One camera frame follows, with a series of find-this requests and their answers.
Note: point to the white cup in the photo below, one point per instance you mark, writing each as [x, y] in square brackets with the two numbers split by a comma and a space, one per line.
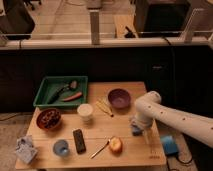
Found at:
[85, 111]

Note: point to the metal railing frame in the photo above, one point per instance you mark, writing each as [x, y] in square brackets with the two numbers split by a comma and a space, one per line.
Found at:
[96, 40]

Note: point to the blue box on floor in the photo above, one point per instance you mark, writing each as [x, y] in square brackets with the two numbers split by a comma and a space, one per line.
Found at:
[169, 145]

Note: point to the crumpled blue cloth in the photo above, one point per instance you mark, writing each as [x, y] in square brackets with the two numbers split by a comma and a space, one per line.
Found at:
[25, 149]

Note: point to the black rectangular block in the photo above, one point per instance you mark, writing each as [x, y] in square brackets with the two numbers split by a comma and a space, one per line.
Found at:
[79, 141]

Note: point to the brown bowl with food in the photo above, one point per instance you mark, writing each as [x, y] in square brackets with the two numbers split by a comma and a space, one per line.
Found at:
[49, 119]

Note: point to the blue translucent cup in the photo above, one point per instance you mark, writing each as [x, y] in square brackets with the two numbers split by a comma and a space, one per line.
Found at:
[61, 148]

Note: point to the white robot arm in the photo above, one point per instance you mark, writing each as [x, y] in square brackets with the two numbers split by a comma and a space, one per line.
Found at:
[149, 107]

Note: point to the black office chair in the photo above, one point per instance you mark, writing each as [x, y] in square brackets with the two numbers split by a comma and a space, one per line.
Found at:
[15, 18]

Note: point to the black cabinet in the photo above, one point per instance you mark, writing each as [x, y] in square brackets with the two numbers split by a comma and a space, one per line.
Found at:
[160, 15]

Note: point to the yellowish translucent gripper finger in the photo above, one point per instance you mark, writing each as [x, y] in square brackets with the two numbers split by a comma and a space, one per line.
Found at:
[147, 133]

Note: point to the red chili pepper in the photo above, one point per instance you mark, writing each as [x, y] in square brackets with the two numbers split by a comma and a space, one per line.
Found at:
[73, 97]

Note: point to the peach fruit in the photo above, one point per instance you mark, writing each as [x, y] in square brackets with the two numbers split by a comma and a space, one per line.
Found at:
[115, 145]

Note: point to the black handled brush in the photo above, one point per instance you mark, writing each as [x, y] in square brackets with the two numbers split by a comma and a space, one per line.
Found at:
[70, 86]

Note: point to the blue sponge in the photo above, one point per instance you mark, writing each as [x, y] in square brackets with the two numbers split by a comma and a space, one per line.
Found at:
[136, 131]

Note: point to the green plastic tray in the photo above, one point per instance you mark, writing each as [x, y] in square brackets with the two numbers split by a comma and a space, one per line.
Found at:
[50, 84]

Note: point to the purple bowl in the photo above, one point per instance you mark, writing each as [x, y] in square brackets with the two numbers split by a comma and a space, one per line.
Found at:
[119, 98]

